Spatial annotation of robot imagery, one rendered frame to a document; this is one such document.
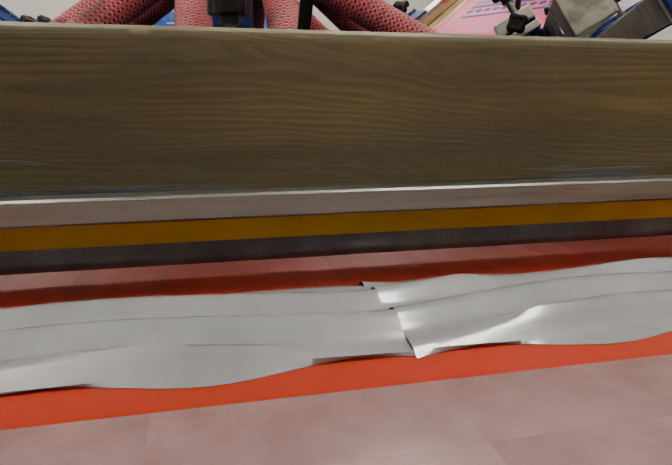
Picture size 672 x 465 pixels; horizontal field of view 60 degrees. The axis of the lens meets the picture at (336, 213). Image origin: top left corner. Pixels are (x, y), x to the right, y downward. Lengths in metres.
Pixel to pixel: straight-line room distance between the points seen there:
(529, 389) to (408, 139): 0.13
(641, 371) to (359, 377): 0.08
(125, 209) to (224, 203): 0.04
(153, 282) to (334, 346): 0.11
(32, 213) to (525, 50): 0.21
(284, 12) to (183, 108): 0.60
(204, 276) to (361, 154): 0.09
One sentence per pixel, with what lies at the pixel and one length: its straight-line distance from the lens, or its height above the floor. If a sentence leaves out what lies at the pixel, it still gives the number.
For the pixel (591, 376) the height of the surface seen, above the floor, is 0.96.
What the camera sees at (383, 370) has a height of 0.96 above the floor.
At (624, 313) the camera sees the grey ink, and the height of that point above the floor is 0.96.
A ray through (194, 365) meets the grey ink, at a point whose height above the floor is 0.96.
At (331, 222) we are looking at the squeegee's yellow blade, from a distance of 0.26.
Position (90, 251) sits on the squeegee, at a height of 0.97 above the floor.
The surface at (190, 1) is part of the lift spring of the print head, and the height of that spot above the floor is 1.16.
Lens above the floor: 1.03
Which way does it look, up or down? 11 degrees down
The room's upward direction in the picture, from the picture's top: straight up
